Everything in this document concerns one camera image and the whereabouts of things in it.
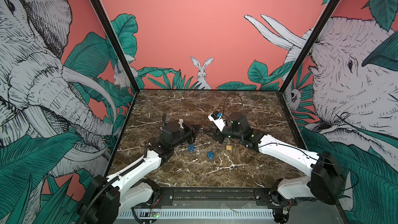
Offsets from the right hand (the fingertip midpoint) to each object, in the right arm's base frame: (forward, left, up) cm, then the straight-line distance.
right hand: (206, 129), depth 75 cm
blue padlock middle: (-5, -3, -21) cm, 22 cm away
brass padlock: (0, -14, -22) cm, 26 cm away
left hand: (+2, +1, +3) cm, 3 cm away
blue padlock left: (-1, +9, -20) cm, 22 cm away
